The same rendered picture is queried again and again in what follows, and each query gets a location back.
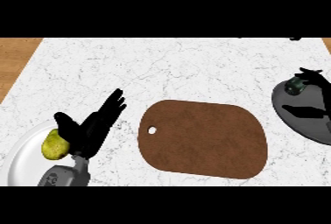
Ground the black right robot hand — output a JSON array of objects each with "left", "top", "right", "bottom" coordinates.
[{"left": 281, "top": 66, "right": 331, "bottom": 123}]

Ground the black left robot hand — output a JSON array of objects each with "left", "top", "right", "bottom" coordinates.
[{"left": 54, "top": 88, "right": 131, "bottom": 160}]

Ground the dark green eggplant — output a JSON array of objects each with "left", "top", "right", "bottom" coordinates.
[{"left": 284, "top": 76, "right": 308, "bottom": 96}]

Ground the grey pan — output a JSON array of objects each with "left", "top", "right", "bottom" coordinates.
[{"left": 271, "top": 80, "right": 331, "bottom": 146}]

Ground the brown wooden cutting board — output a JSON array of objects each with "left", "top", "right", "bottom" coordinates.
[{"left": 136, "top": 99, "right": 269, "bottom": 180}]

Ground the yellow-green pear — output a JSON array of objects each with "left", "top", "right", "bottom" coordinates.
[{"left": 40, "top": 128, "right": 71, "bottom": 161}]

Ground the white plate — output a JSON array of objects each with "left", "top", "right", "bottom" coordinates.
[{"left": 0, "top": 119, "right": 83, "bottom": 187}]

